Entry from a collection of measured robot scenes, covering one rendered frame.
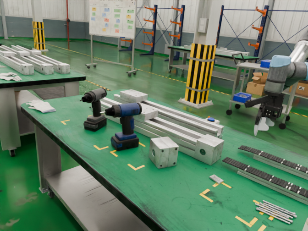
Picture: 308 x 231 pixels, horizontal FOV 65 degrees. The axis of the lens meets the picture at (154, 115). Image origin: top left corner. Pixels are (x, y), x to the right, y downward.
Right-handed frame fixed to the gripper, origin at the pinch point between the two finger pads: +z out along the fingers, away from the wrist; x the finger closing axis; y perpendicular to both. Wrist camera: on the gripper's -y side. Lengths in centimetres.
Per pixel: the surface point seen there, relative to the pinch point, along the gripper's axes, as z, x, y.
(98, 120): 9, -38, -72
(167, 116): 7, -4, -51
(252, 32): -61, 773, -297
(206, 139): 4.6, -20.0, -15.7
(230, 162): 10.6, -19.4, -2.5
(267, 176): 10.8, -18.2, 12.8
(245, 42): -24, 775, -316
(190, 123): 6.0, -4.8, -33.9
